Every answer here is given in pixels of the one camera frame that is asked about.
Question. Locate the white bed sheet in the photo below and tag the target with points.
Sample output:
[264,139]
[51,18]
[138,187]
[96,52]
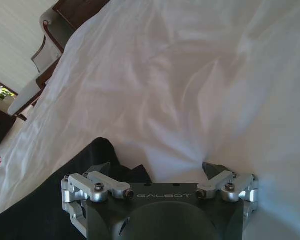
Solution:
[150,87]

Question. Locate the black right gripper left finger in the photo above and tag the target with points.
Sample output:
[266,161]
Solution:
[95,186]

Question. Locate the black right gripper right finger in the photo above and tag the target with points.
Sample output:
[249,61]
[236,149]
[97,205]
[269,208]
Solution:
[230,186]

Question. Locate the dark framed window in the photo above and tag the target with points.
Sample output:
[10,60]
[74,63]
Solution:
[0,89]

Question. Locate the black garment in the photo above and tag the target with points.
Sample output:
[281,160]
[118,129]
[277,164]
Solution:
[40,202]

